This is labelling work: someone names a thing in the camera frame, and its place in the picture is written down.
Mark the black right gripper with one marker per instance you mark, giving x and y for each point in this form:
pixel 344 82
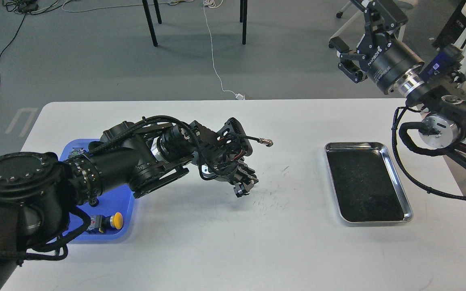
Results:
pixel 384 68

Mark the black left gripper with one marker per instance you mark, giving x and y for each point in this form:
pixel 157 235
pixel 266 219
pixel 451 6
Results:
pixel 235 172

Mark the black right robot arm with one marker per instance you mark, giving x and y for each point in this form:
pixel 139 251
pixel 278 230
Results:
pixel 433 120

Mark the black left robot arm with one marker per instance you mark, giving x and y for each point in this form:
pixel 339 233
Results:
pixel 40 196

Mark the silver metal tray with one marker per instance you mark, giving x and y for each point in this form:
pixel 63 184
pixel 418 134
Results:
pixel 367 187

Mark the blue plastic tray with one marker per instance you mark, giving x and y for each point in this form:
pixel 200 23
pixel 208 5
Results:
pixel 119 200

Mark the white office chair background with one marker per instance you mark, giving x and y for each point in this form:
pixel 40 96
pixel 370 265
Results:
pixel 358 16

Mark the black table leg right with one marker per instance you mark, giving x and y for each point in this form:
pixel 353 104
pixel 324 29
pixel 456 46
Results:
pixel 243 12

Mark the black table leg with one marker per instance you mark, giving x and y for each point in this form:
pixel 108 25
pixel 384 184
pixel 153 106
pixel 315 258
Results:
pixel 243 12
pixel 149 19

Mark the black table leg left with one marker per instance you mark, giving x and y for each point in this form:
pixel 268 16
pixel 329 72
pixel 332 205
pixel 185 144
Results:
pixel 149 19

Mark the yellow push button switch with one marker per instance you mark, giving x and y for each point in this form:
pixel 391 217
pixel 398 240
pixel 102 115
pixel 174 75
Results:
pixel 100 223

